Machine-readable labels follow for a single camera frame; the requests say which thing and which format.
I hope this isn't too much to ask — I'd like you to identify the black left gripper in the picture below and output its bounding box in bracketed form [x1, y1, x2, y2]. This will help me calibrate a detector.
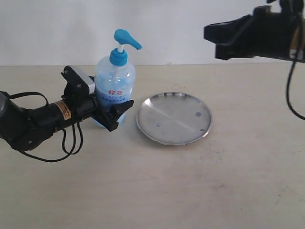
[61, 94, 134, 132]

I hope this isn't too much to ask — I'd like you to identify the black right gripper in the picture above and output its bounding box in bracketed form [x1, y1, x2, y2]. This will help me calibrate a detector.
[203, 7, 305, 60]

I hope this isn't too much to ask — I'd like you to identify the blue pump soap bottle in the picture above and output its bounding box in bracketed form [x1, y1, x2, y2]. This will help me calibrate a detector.
[94, 29, 142, 109]

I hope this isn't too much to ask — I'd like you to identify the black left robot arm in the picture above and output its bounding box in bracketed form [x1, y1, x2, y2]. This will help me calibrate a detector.
[0, 91, 134, 151]

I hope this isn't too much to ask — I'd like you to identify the round stainless steel plate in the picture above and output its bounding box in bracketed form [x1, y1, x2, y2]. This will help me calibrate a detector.
[135, 91, 213, 146]

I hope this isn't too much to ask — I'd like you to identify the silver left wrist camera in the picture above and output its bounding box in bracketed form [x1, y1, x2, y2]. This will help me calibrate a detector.
[61, 65, 95, 96]

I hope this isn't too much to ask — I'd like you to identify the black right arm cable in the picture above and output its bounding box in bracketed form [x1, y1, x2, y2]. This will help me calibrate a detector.
[285, 28, 305, 120]

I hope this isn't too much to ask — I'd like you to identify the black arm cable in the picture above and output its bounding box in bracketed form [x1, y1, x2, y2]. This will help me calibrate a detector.
[9, 92, 84, 163]
[285, 28, 305, 120]

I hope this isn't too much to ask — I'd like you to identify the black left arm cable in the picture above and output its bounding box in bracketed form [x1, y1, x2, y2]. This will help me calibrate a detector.
[9, 92, 84, 163]

